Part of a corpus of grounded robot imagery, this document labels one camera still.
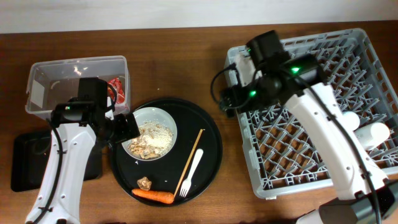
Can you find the white plastic fork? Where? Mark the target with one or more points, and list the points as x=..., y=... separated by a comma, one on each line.
x=186, y=184

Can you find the clear plastic waste bin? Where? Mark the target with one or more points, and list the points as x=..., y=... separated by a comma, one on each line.
x=54, y=82

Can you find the wooden chopstick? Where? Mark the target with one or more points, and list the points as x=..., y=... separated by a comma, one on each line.
x=180, y=182

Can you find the black rectangular tray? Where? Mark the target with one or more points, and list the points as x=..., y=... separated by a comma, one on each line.
x=30, y=157

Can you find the orange carrot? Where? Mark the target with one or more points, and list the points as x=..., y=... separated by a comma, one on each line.
x=158, y=196

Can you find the blue plastic cup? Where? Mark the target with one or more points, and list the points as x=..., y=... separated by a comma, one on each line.
x=351, y=120

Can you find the grey bowl with food scraps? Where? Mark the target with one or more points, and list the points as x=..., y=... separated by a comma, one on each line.
x=158, y=134

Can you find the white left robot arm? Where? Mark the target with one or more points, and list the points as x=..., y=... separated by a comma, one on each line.
x=78, y=128

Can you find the cream white cup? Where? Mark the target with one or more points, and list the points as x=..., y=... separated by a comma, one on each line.
x=372, y=135

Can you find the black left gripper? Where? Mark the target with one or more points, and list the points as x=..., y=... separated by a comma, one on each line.
x=124, y=132

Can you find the red snack wrapper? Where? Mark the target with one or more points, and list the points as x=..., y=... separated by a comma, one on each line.
x=118, y=86

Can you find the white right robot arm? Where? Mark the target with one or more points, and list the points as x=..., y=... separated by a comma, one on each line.
x=271, y=76

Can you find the grey plastic dishwasher rack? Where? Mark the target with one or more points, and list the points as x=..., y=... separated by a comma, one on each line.
x=279, y=155

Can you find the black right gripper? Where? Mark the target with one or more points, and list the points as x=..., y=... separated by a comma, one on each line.
x=227, y=96

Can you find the round black tray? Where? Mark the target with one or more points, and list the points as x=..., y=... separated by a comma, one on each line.
x=165, y=172

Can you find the brown walnut shell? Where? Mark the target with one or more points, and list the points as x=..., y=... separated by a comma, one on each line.
x=144, y=183

